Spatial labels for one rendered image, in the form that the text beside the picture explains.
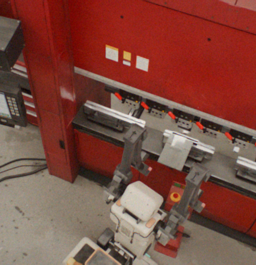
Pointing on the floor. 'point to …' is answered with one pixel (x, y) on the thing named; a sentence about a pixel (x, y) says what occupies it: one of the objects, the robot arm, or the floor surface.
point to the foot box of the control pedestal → (169, 249)
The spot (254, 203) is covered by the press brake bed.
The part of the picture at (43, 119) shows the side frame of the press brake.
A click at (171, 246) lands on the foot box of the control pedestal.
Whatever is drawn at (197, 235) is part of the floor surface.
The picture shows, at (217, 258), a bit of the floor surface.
